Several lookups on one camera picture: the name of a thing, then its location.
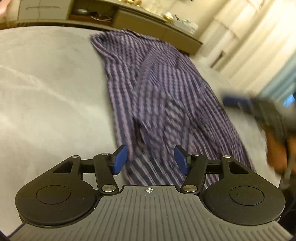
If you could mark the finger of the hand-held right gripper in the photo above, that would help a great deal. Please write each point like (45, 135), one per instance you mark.
(235, 100)

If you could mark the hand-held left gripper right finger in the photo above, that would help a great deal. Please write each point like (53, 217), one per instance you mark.
(181, 158)

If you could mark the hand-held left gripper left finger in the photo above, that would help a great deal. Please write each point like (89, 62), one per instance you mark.
(120, 158)

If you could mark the navy plaid shirt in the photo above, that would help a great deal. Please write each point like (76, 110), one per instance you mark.
(157, 92)

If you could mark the person's right hand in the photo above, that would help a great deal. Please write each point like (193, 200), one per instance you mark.
(276, 153)

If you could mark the white standing air conditioner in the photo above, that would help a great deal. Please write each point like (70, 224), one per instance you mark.
(231, 55)

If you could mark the cream curtain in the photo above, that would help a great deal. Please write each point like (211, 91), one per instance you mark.
(277, 58)

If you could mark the white lace cover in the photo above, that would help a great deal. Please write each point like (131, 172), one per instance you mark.
(245, 16)

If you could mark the white storage box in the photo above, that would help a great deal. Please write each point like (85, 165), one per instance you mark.
(186, 23)

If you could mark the golden tissue box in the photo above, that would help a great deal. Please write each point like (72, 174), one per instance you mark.
(167, 16)

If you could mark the long grey television cabinet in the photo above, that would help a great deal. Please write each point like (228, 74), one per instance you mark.
(129, 20)

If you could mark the golden incense pot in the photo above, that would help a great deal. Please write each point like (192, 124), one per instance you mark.
(133, 1)

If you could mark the metal bowl in cabinet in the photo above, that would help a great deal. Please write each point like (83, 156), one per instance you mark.
(82, 11)

